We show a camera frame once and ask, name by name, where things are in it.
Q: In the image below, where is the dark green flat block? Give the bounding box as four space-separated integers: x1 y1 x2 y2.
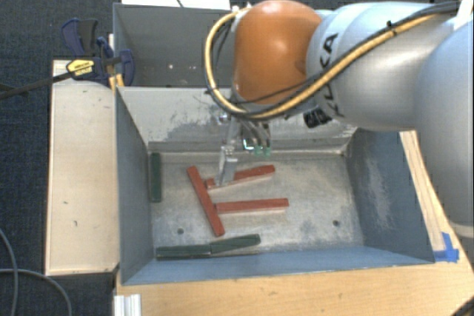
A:
209 233 262 256
155 243 213 260
148 152 164 204

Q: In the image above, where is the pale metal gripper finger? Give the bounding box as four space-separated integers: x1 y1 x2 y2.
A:
216 145 231 186
224 155 238 185

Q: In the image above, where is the black cylinder on white bracket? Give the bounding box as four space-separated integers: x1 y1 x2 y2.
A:
302 104 333 129

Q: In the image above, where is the pale wood flat board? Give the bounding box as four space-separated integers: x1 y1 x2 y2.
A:
44 59 121 277

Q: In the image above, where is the red-brown flat block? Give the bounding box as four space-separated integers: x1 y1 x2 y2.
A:
204 164 277 190
214 197 290 216
185 165 227 238

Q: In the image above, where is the grey metal bin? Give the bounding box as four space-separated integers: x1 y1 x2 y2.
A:
112 2 436 286

